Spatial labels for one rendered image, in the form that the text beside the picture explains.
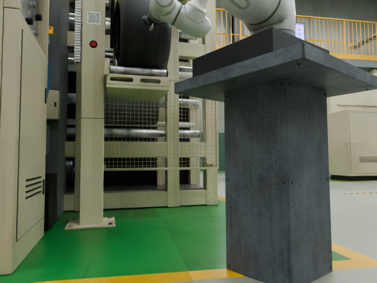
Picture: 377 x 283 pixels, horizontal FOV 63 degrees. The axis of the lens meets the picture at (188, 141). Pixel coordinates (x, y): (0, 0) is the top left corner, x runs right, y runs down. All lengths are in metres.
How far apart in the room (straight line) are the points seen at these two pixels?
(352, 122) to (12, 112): 5.55
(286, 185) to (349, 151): 5.11
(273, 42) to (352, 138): 5.21
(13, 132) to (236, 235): 0.82
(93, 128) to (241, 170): 1.07
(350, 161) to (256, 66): 5.24
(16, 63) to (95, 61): 0.79
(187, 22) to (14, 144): 0.86
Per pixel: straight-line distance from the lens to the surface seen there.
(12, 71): 1.23
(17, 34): 1.26
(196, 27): 1.47
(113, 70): 1.86
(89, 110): 1.88
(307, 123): 1.03
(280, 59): 0.83
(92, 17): 2.04
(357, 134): 6.14
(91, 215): 1.88
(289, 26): 1.14
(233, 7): 0.99
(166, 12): 1.43
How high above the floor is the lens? 0.37
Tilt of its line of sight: 4 degrees up
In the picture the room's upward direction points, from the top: straight up
